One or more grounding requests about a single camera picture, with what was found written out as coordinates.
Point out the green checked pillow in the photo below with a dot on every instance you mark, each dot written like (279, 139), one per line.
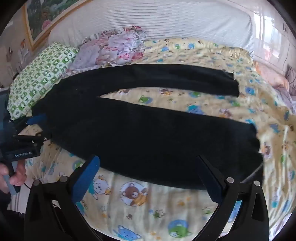
(41, 76)

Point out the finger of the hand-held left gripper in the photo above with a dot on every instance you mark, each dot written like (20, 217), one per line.
(34, 138)
(37, 120)

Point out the yellow cartoon bear bedsheet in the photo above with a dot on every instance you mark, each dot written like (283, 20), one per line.
(161, 208)

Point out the black pants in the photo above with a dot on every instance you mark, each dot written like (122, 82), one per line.
(138, 139)

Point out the gold framed flower painting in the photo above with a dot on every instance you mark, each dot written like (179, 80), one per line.
(44, 16)

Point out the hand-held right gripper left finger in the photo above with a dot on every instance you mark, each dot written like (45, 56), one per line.
(85, 179)

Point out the white striped headboard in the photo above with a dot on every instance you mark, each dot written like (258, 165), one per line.
(161, 20)

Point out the pink purple floral pillow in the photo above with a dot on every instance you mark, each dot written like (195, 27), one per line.
(111, 48)

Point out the person's left hand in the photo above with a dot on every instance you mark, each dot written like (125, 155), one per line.
(17, 173)

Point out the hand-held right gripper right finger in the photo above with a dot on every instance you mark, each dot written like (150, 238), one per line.
(212, 182)

